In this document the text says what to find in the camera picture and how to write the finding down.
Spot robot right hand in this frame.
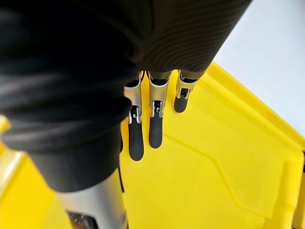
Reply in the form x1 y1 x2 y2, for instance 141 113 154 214
0 0 253 229

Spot yellow trash can lid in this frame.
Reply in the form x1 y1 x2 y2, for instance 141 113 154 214
0 61 305 229

